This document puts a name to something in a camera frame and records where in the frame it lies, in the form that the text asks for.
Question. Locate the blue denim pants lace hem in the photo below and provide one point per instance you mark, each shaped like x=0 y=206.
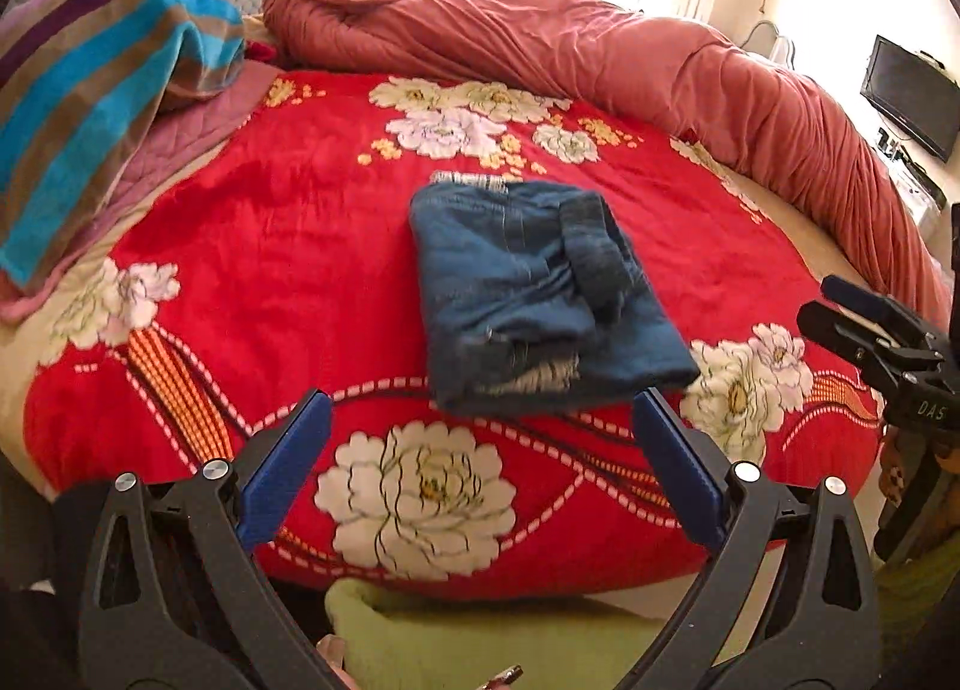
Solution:
x=534 y=301

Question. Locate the black flat screen monitor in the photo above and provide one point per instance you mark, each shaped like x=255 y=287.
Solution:
x=915 y=95

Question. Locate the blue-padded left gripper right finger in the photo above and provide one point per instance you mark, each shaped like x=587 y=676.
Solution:
x=787 y=596

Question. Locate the green fleece sleeve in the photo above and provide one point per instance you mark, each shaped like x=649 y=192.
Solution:
x=397 y=640

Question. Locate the striped blue brown towel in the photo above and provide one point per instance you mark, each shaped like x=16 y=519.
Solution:
x=82 y=82

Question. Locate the left hand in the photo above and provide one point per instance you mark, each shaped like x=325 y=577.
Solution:
x=504 y=679

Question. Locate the rolled dusty red duvet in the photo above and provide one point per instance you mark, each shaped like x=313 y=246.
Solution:
x=761 y=120

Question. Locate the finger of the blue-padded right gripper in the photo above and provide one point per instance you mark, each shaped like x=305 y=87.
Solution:
x=847 y=295

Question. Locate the pink quilted pillow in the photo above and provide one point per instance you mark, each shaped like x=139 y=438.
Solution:
x=176 y=138

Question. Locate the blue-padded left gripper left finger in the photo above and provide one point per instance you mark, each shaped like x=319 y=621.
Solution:
x=173 y=596

